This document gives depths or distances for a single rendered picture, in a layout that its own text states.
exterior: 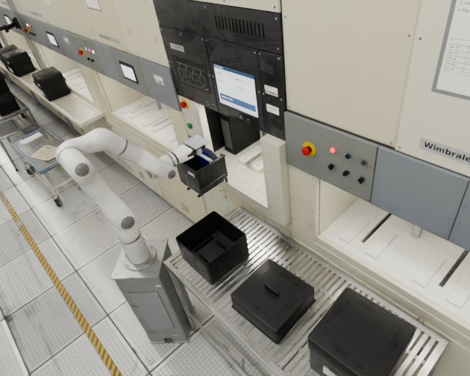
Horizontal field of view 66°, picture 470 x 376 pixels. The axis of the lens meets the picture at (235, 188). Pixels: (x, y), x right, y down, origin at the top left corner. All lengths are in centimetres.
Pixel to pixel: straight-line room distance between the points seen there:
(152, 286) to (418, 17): 177
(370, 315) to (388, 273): 36
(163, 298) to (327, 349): 112
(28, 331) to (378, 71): 292
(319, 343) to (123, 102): 286
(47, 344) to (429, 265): 255
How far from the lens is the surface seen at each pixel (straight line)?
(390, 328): 154
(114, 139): 173
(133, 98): 372
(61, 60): 501
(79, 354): 297
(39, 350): 316
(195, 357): 265
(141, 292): 225
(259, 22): 154
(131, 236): 201
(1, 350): 334
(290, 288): 178
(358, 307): 157
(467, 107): 120
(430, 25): 117
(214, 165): 205
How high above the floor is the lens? 234
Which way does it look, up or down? 40 degrees down
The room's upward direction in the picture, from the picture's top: 10 degrees counter-clockwise
